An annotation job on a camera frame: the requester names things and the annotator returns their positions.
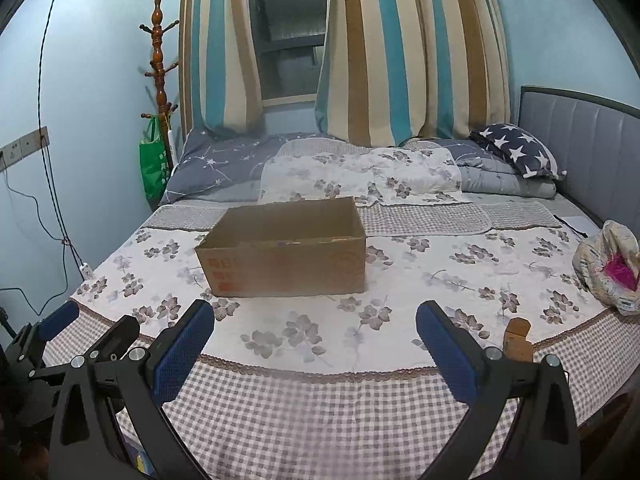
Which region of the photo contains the green shopping bag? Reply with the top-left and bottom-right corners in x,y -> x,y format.
139,116 -> 168,201

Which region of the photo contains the long black cable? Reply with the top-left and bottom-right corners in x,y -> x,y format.
37,0 -> 91,271

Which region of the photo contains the grey floral pillow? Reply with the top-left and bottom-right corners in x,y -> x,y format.
159,129 -> 558,206

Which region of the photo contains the grey padded headboard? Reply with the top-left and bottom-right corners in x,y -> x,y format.
519,85 -> 640,226

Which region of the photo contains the folded floral quilt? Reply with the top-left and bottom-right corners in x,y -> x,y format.
259,139 -> 463,206

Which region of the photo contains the wall socket strip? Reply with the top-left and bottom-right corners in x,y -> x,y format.
0,127 -> 51,162

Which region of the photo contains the crumpled printed plastic bag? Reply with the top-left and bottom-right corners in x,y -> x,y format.
572,220 -> 640,317

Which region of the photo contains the narrow striped curtain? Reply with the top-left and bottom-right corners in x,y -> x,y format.
179,0 -> 264,136

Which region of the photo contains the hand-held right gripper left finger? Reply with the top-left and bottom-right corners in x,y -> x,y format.
48,299 -> 216,480

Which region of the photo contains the pink fluffy item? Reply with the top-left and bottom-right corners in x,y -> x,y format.
600,255 -> 638,291

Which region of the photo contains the navy star print pillow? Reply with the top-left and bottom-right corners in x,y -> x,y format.
469,122 -> 568,181

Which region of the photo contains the brown cardboard box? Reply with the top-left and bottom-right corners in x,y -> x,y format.
194,196 -> 368,298

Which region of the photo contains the wooden coat rack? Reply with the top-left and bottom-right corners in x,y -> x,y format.
139,0 -> 181,171

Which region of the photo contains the wide striped curtain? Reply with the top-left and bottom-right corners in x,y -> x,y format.
314,0 -> 512,147

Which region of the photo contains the thin black cable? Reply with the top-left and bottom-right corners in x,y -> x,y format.
0,152 -> 68,243

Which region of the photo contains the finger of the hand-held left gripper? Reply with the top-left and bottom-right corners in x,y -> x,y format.
10,301 -> 81,361
82,316 -> 142,366

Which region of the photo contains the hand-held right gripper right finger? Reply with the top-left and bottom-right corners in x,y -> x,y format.
416,301 -> 582,480

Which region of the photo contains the floral and checked bedspread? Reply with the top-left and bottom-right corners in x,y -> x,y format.
40,195 -> 640,480

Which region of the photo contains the dark window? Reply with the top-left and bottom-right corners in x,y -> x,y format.
247,0 -> 331,106

